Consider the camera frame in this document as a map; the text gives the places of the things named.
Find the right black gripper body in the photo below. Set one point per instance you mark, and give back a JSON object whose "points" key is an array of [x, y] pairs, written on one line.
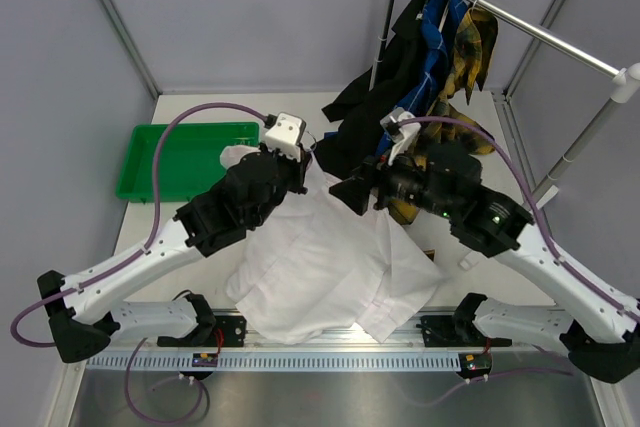
{"points": [[400, 182]]}

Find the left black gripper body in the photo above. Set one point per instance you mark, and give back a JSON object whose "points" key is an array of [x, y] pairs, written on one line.
{"points": [[290, 173]]}

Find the white shirt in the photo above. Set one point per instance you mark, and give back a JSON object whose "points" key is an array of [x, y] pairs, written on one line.
{"points": [[315, 265]]}

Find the pink hanger with metal hook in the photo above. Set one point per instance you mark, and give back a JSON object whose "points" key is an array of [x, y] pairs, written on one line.
{"points": [[310, 142]]}

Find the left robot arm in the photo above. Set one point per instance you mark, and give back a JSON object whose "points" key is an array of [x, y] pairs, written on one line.
{"points": [[92, 308]]}

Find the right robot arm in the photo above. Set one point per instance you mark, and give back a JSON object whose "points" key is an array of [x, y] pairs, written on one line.
{"points": [[592, 324]]}

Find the black shirt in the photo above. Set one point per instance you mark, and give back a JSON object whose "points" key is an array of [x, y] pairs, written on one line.
{"points": [[360, 106]]}

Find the yellow plaid shirt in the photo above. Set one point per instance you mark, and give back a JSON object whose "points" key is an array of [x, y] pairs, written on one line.
{"points": [[472, 51]]}

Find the blue plaid shirt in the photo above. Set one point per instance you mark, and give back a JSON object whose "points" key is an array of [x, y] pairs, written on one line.
{"points": [[425, 72]]}

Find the green plastic tray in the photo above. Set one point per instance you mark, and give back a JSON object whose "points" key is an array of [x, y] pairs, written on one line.
{"points": [[189, 163]]}

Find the metal clothes rack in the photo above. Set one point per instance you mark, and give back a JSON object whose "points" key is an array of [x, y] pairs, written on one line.
{"points": [[562, 129]]}

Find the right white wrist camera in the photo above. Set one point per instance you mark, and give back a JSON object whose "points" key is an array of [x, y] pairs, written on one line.
{"points": [[402, 133]]}

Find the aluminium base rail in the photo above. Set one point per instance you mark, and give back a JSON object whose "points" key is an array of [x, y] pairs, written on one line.
{"points": [[431, 329]]}

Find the white slotted cable duct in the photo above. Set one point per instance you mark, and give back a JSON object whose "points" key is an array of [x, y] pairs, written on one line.
{"points": [[278, 362]]}

